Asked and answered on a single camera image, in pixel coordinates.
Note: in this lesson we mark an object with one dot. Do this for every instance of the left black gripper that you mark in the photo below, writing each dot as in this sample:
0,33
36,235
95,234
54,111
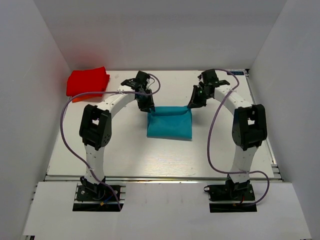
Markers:
149,104

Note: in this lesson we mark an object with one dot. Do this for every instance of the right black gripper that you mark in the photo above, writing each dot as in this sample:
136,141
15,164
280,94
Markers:
195,102

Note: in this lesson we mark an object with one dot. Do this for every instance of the teal t-shirt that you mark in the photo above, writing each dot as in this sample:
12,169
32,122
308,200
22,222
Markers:
170,122

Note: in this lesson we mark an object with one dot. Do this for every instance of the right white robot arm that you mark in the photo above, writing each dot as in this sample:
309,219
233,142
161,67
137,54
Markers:
249,125

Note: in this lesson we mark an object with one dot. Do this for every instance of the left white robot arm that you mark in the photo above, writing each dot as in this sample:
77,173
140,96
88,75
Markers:
96,123

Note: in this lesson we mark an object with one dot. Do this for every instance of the red folded t-shirt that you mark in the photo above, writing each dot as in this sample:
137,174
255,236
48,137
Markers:
90,80

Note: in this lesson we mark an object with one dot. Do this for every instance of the orange folded t-shirt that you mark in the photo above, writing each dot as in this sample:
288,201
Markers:
86,97

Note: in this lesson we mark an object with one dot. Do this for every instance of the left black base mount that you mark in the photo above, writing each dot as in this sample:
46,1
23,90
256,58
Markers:
85,201

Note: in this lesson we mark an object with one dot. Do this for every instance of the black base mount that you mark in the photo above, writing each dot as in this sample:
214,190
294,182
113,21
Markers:
85,201
223,200

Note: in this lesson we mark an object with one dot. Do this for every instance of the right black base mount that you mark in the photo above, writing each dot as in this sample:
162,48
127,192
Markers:
223,200

